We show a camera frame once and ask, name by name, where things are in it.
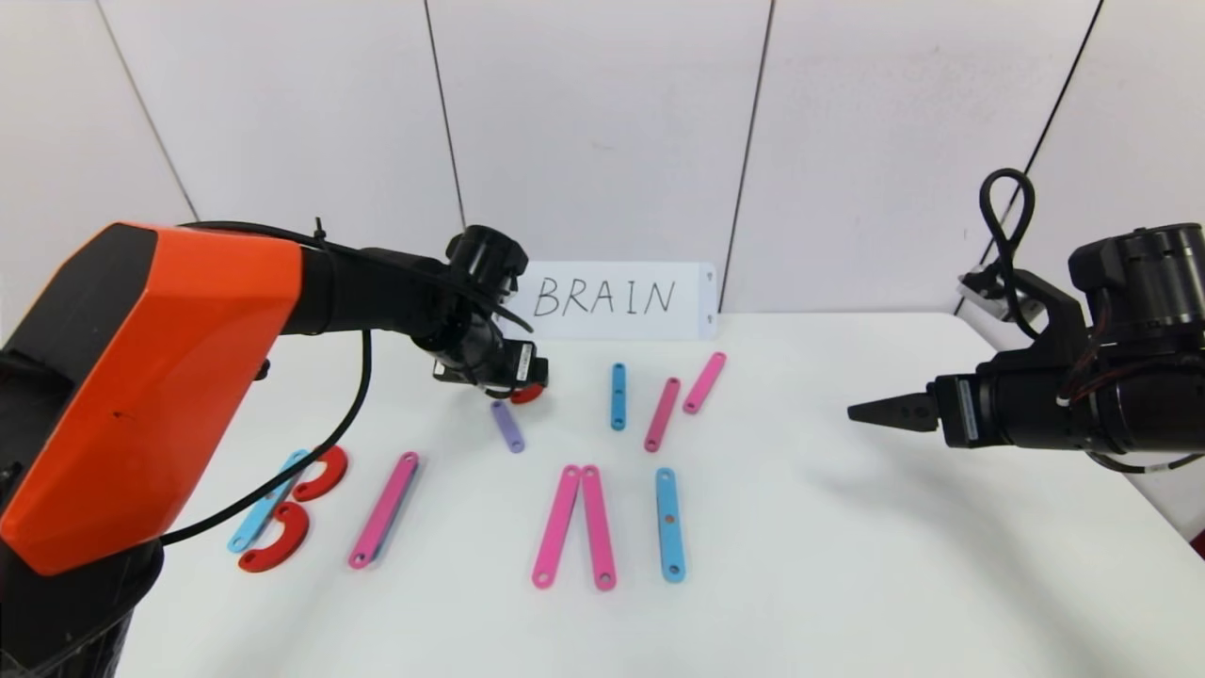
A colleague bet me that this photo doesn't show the large red curved piece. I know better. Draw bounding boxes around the large red curved piece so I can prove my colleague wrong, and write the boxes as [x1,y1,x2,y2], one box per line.
[238,501,311,574]
[292,444,349,503]

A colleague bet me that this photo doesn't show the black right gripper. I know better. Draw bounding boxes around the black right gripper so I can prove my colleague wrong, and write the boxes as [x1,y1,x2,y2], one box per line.
[847,370,1070,450]

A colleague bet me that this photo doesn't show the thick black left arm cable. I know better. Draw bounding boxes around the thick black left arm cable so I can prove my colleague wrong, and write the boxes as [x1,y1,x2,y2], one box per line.
[158,328,373,547]

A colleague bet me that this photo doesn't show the long light blue bar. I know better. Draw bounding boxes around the long light blue bar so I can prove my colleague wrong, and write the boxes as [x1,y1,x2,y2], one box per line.
[655,467,686,583]
[228,449,312,554]

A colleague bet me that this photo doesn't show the looped black right arm cable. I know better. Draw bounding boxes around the looped black right arm cable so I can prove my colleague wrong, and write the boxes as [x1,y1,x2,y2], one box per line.
[979,169,1036,340]

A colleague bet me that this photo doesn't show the black right camera bracket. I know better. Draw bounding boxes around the black right camera bracket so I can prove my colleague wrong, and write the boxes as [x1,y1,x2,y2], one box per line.
[1003,268,1093,354]

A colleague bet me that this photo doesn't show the short purple bar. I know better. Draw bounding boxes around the short purple bar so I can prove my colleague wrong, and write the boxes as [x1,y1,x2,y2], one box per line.
[490,400,526,455]

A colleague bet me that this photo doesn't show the white BRAIN sign card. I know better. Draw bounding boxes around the white BRAIN sign card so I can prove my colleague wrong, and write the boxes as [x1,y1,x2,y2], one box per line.
[513,262,718,341]

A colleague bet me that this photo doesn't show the short pink bar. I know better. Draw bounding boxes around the short pink bar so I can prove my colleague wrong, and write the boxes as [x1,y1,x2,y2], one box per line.
[683,352,728,415]

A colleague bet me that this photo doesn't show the long deep pink bar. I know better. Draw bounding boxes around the long deep pink bar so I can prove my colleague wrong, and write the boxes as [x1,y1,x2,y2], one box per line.
[644,377,682,454]
[580,464,619,591]

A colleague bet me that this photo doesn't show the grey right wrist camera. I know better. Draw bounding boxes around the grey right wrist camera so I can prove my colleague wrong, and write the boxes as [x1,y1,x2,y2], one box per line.
[957,266,1022,321]

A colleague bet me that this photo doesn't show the long light pink bar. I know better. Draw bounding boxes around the long light pink bar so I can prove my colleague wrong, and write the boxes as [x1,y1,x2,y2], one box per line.
[347,451,421,572]
[532,464,583,590]

